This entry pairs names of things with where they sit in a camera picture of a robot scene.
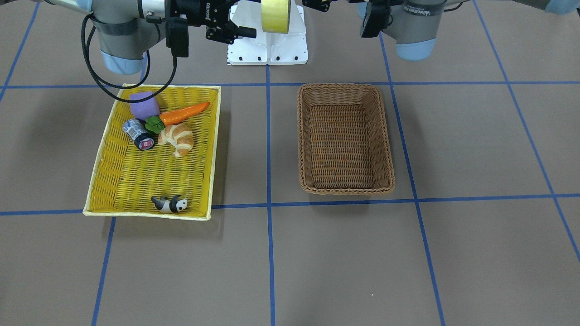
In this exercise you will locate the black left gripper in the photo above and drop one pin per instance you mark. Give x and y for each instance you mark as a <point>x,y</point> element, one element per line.
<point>327,3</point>

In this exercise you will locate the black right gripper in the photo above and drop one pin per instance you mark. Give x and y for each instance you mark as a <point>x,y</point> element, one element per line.
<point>195,11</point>

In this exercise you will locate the yellow tape roll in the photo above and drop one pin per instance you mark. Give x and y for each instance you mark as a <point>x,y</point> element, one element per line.
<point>275,16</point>

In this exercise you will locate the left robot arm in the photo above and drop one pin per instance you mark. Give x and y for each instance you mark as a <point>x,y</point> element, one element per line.
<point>413,24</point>

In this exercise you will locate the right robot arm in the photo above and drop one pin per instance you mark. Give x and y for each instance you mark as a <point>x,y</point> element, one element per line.
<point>127,29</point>

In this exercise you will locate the brown wicker basket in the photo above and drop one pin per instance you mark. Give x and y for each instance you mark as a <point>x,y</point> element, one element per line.
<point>343,141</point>

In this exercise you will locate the yellow wicker basket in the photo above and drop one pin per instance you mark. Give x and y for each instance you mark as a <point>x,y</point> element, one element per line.
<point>125,178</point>

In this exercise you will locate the purple foam block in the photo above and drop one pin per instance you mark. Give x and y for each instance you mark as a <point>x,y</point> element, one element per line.
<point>144,109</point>

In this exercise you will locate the toy croissant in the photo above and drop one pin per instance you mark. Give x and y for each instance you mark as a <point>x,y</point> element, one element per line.
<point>179,136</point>

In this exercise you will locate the orange toy carrot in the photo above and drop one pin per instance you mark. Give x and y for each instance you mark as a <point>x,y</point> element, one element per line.
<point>156,123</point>

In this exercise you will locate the small blue can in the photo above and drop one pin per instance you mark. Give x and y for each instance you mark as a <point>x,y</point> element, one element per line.
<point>140,136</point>

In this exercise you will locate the panda toy figurine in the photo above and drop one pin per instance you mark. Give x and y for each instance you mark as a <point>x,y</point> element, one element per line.
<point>174,204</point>

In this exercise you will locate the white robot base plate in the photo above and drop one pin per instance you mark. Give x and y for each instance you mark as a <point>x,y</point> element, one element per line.
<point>268,48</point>

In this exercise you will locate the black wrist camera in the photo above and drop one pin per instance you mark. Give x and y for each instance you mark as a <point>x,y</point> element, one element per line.
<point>177,37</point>
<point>376,16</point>

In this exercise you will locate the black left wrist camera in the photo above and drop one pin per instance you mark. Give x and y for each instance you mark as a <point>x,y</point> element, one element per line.
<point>376,16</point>

